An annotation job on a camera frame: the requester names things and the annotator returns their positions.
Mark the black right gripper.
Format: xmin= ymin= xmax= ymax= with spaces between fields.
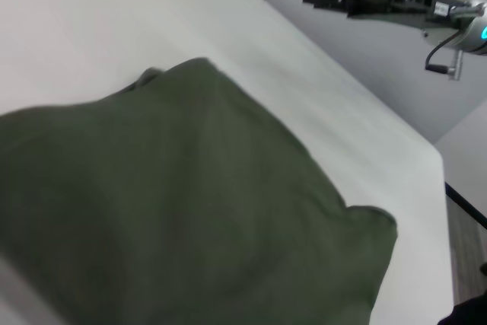
xmin=302 ymin=0 xmax=460 ymax=32

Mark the dark green FREE t-shirt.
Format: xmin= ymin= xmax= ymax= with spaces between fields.
xmin=0 ymin=56 xmax=399 ymax=325

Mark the black metal bar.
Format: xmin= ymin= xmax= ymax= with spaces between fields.
xmin=444 ymin=182 xmax=487 ymax=230

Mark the dark rounded base object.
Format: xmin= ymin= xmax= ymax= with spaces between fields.
xmin=437 ymin=292 xmax=487 ymax=325

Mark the silver right cable connector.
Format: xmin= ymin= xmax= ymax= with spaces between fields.
xmin=424 ymin=30 xmax=464 ymax=81
xmin=450 ymin=2 xmax=487 ymax=18

